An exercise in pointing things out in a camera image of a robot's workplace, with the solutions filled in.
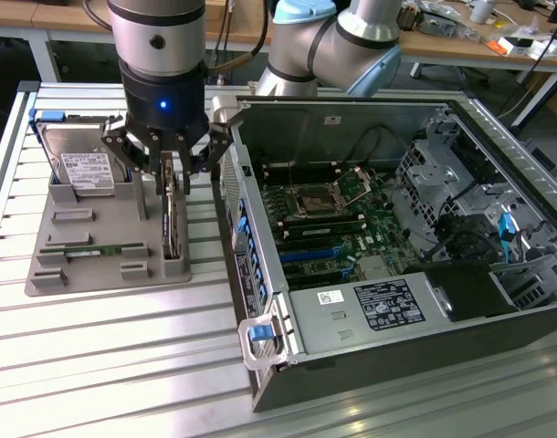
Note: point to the green graphics card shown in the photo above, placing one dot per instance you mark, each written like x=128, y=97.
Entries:
x=170, y=228

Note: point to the metal socket cover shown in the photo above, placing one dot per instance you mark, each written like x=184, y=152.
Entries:
x=356, y=172

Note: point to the blue slot clip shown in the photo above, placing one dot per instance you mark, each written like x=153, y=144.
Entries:
x=265, y=295
x=242, y=224
x=254, y=259
x=259, y=276

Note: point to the green motherboard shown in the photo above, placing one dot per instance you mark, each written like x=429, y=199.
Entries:
x=388, y=237

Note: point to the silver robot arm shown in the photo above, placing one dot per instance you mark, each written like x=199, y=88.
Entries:
x=155, y=27

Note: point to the silver chipset heatsink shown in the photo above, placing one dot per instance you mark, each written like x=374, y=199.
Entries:
x=376, y=267

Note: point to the hard disk drive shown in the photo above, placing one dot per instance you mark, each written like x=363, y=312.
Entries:
x=84, y=169

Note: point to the wooden desk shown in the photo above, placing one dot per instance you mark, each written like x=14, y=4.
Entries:
x=497, y=61
x=13, y=13

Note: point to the grey parts rack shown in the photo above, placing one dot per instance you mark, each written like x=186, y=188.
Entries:
x=100, y=274

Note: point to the CPU socket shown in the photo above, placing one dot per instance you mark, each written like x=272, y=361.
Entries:
x=315, y=201

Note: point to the open PC case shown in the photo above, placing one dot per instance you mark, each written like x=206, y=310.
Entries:
x=397, y=365

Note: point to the thin locking lever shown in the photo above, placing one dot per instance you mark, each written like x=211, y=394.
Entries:
x=290, y=169

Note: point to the black plastic shroud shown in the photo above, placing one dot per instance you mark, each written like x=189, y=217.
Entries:
x=470, y=292

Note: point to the grey disk bay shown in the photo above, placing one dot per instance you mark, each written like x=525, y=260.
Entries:
x=529, y=283

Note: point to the grey power supply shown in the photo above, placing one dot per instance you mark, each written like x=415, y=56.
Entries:
x=333, y=319

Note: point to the labelled RAM stick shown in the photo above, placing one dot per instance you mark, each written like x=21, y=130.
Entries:
x=315, y=231

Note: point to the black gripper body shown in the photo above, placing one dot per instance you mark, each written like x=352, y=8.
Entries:
x=164, y=100

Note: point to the green RAM stick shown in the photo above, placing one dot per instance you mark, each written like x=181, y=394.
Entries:
x=100, y=249

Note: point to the blue expansion slot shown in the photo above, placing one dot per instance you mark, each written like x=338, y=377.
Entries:
x=306, y=257

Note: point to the orange and white box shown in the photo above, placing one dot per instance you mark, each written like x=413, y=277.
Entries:
x=507, y=45

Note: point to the grey electronic device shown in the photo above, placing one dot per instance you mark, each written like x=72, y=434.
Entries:
x=438, y=20

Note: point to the RAM slot white latches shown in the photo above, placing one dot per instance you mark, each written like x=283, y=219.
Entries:
x=297, y=175
x=297, y=164
x=286, y=235
x=319, y=221

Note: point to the blue case latch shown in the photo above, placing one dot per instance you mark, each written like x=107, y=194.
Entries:
x=259, y=332

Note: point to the perforated metal drive cage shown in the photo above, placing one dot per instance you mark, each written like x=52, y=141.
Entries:
x=424, y=182

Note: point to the black expansion slot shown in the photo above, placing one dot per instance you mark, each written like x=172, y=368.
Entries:
x=306, y=245
x=315, y=280

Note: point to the white cup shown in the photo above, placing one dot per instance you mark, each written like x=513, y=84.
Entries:
x=483, y=11

